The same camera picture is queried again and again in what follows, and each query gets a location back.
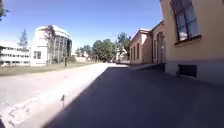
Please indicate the pale small building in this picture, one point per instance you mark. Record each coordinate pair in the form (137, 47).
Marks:
(122, 55)

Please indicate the row of trees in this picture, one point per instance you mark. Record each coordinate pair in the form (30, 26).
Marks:
(104, 50)

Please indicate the yellow building with pediment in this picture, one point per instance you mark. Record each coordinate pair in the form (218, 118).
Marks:
(142, 50)

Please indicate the grey asphalt road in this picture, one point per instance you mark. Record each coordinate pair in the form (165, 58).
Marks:
(133, 100)

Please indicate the slim tree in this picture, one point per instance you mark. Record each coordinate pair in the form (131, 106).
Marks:
(50, 40)

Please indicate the tall white building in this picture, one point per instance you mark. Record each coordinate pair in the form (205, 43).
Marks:
(40, 43)

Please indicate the grass strip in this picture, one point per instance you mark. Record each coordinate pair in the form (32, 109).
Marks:
(30, 69)

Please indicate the conifer tree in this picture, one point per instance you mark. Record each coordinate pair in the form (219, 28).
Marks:
(23, 40)

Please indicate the yellow building with brown door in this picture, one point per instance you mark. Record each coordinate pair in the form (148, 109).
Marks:
(210, 46)

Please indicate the low white building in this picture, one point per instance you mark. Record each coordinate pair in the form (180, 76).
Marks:
(13, 55)

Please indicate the large leafy tree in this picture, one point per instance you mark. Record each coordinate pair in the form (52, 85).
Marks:
(2, 8)

